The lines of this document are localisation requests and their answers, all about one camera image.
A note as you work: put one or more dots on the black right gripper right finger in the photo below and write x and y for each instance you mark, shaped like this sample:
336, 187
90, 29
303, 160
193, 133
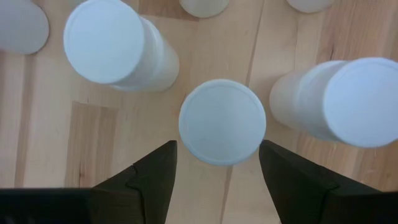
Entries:
295, 193

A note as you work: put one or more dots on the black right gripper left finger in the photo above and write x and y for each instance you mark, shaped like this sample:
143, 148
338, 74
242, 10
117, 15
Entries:
149, 193

